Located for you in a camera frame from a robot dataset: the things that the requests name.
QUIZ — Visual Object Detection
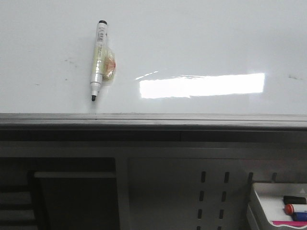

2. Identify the blue capped marker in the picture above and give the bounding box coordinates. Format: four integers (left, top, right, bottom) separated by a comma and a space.
292, 212, 307, 222

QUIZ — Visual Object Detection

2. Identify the white whiteboard with frame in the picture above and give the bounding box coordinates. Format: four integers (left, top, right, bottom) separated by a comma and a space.
0, 0, 307, 129

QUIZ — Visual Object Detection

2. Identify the white plastic marker tray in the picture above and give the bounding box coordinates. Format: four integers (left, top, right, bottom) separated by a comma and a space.
247, 183, 307, 230

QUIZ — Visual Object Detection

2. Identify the dark cabinet panel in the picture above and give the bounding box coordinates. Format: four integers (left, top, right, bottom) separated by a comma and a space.
27, 171, 120, 230

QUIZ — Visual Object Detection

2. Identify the grey perforated metal panel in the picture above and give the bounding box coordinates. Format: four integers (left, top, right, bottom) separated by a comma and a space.
115, 141, 307, 230

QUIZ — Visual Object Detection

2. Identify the white taped whiteboard marker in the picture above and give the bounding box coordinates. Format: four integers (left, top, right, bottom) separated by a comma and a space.
90, 20, 116, 102

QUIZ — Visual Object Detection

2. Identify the pink highlighter marker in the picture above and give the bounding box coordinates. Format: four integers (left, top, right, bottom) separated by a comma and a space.
272, 220, 307, 227

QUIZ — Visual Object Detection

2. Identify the red capped white marker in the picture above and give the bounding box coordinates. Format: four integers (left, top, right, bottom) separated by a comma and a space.
284, 204, 307, 215

